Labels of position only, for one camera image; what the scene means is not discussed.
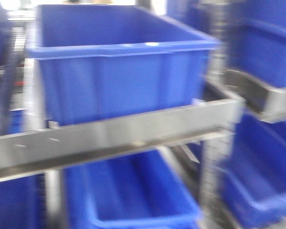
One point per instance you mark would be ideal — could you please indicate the large blue target bin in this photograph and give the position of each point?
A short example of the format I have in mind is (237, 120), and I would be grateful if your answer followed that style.
(104, 61)

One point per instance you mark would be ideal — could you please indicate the right lower blue bin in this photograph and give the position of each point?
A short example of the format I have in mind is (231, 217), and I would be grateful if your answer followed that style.
(254, 185)

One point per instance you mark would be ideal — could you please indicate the right upper blue bin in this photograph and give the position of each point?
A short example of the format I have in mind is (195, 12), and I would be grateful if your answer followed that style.
(258, 39)

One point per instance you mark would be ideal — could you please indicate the steel shelf front rail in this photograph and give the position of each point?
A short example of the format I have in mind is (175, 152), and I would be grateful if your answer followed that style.
(33, 152)

